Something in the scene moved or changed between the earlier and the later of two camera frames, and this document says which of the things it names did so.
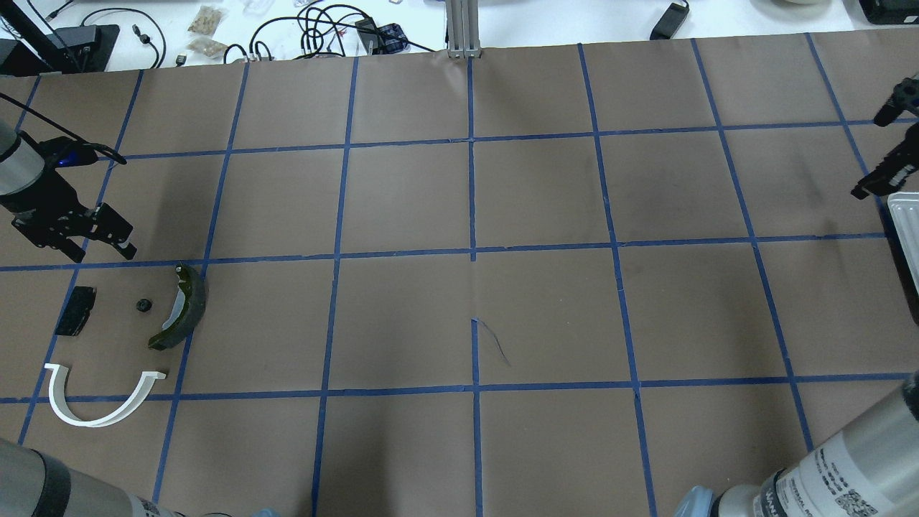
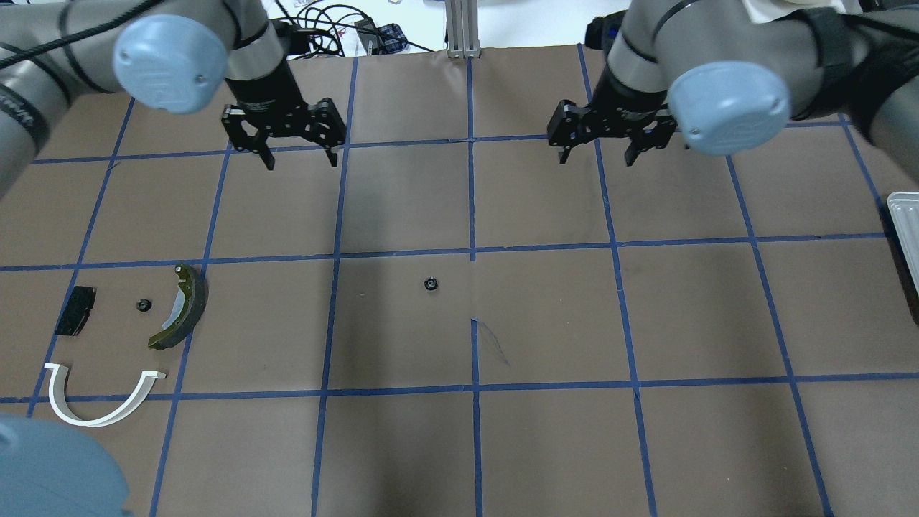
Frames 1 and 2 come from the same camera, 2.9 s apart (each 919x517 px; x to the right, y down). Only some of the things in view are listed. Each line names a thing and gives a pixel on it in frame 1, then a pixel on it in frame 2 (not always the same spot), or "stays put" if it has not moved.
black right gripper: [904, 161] to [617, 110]
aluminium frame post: [463, 29] stays put
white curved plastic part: [58, 397] stays put
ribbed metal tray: [904, 207] stays put
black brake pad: [78, 309] stays put
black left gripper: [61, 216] to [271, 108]
